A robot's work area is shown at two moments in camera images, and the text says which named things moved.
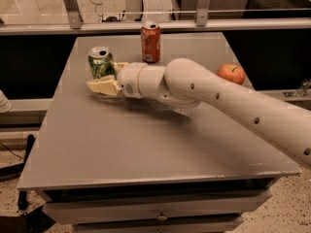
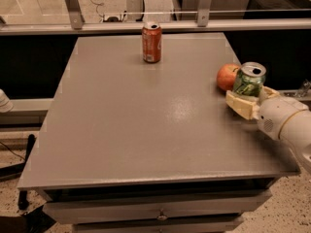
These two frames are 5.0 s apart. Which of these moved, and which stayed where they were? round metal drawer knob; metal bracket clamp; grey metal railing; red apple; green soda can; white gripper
Moved: green soda can; white gripper
Stayed: metal bracket clamp; grey metal railing; round metal drawer knob; red apple
